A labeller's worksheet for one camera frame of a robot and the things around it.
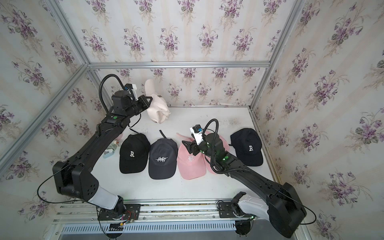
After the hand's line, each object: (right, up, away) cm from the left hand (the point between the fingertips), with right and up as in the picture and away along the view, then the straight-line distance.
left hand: (152, 98), depth 78 cm
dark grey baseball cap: (+3, -35, +10) cm, 36 cm away
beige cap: (+3, -6, -1) cm, 7 cm away
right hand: (+20, -21, -2) cm, 29 cm away
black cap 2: (+55, -27, +12) cm, 63 cm away
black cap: (-13, -31, +8) cm, 35 cm away
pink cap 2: (+30, -39, +10) cm, 50 cm away
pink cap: (+20, -40, +10) cm, 46 cm away
